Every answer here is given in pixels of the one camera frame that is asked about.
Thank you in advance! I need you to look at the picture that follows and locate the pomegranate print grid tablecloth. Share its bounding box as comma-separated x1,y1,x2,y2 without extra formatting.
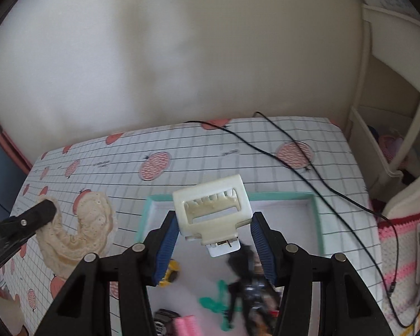
0,116,384,336

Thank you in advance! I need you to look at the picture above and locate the green plastic toy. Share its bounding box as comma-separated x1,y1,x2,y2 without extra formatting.
199,279,237,331

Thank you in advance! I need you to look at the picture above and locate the pink table frame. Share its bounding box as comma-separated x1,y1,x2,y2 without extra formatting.
0,131,34,170

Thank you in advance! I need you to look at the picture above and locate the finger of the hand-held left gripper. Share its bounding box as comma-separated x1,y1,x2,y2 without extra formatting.
0,198,58,245

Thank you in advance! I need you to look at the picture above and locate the cream rounded object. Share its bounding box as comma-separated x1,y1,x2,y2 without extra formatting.
0,283,25,336

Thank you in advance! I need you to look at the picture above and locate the black action figure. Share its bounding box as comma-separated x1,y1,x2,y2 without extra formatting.
226,243,284,336

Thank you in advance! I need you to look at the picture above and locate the dark blue cabinet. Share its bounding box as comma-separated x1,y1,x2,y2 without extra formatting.
0,124,30,223

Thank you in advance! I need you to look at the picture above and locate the pink hair comb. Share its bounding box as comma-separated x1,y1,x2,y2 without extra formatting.
173,315,197,336

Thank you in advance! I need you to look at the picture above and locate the pink purple item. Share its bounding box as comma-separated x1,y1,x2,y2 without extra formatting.
378,131,405,163

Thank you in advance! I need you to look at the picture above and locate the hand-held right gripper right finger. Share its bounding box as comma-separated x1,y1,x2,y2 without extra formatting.
250,212,394,336

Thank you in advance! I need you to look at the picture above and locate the white hair claw clip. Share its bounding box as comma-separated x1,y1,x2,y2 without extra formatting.
172,173,253,258

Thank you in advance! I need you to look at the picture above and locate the white shelf rack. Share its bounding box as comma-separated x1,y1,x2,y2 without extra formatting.
346,3,420,225

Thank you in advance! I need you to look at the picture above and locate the white tray with teal rim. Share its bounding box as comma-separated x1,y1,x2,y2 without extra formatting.
136,192,326,336

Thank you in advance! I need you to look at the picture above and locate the black cable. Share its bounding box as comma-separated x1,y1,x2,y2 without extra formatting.
254,111,398,296
184,121,412,329

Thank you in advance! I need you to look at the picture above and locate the beige fluffy scrunchie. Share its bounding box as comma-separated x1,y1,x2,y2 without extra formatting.
37,191,117,277

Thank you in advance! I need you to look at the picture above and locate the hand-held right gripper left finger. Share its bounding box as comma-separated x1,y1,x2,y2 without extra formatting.
33,210,179,336

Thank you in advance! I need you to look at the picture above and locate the pink striped crocheted cloth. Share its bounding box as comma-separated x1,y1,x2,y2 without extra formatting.
376,213,420,336

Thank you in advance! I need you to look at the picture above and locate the black toy car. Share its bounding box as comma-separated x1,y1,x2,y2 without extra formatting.
153,309,179,336

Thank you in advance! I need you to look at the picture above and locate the yellow toy car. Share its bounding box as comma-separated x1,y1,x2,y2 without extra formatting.
157,259,181,288

